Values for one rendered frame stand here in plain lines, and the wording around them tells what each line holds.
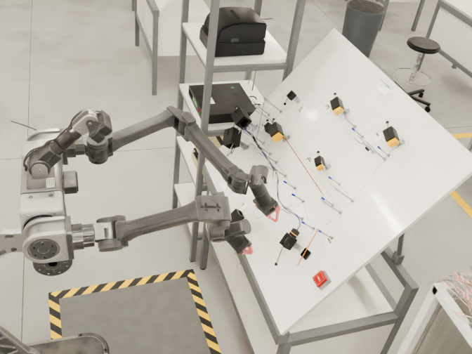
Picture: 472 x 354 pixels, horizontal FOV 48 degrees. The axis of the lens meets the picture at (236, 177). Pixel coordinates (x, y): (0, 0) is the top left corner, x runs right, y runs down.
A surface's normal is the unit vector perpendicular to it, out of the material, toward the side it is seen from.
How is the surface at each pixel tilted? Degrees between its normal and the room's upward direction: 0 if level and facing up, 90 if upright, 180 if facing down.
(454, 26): 90
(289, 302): 52
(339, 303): 0
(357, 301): 0
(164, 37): 90
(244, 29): 90
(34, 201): 0
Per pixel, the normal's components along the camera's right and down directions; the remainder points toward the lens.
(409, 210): -0.67, -0.40
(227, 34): 0.33, 0.61
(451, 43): -0.95, 0.10
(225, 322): 0.11, -0.78
